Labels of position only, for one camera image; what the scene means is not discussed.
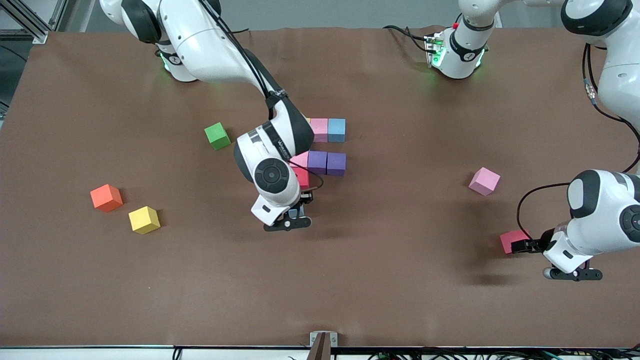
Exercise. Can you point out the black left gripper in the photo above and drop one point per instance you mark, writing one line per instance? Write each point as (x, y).
(544, 242)

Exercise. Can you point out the red foam cube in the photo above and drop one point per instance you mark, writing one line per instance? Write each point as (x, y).
(510, 237)
(303, 177)

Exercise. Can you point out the purple foam cube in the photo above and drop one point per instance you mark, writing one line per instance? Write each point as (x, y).
(336, 164)
(317, 162)

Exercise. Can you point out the pink foam cube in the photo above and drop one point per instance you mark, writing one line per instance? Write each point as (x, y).
(320, 130)
(301, 160)
(484, 181)

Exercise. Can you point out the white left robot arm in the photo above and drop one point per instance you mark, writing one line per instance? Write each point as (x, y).
(600, 220)

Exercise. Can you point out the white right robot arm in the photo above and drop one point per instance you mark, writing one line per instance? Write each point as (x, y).
(210, 45)

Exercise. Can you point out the large table cover mat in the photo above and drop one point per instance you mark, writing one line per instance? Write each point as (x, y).
(320, 280)

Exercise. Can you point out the green foam cube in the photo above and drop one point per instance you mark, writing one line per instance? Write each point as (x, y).
(217, 136)

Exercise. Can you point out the orange foam cube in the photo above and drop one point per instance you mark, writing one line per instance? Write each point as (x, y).
(106, 197)

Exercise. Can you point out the grey camera pole bracket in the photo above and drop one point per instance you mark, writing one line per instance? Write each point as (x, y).
(324, 340)

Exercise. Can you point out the aluminium frame profile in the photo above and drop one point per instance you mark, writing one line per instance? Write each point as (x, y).
(40, 36)

